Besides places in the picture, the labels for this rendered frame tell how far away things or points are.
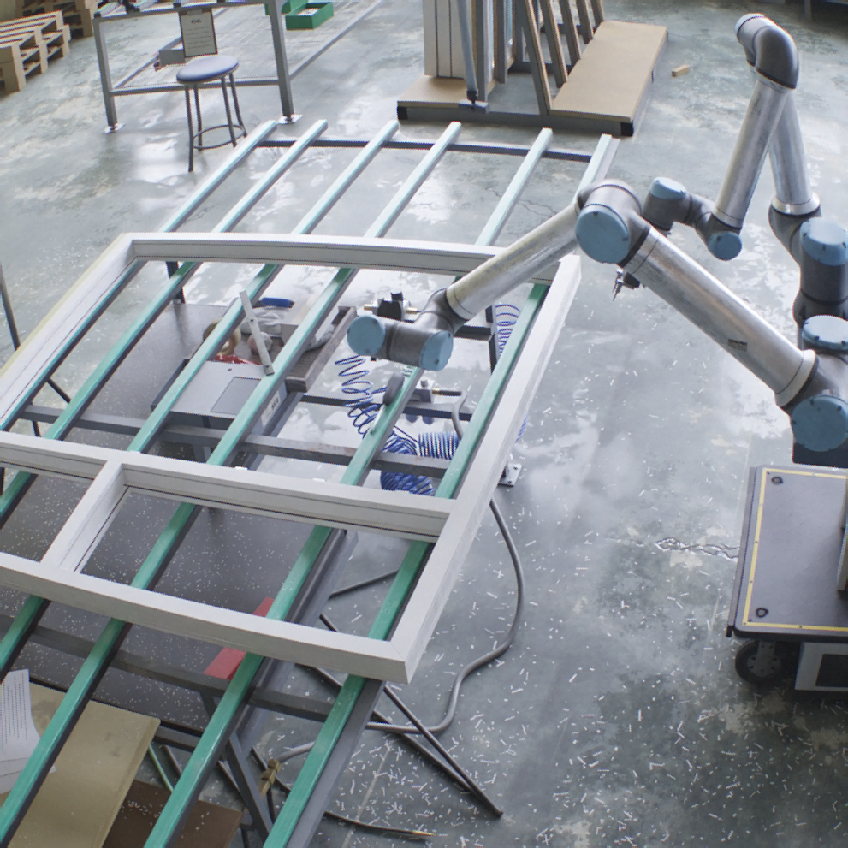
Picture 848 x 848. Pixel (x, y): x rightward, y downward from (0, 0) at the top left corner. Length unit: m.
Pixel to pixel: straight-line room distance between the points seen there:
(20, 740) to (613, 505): 2.17
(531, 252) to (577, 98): 4.03
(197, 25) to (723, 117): 3.05
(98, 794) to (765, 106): 2.23
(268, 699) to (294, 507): 0.52
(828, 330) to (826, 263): 0.41
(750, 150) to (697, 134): 3.66
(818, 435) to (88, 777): 1.75
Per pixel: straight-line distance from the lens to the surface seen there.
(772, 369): 2.59
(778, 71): 2.93
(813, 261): 3.16
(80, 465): 3.10
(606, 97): 6.78
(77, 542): 2.87
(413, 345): 2.83
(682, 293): 2.53
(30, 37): 9.44
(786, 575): 3.42
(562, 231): 2.71
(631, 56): 7.50
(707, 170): 6.22
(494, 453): 2.82
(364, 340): 2.86
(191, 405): 3.27
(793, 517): 3.60
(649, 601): 3.78
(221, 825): 2.99
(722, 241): 3.06
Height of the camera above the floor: 2.69
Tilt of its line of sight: 38 degrees down
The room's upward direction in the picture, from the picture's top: 7 degrees counter-clockwise
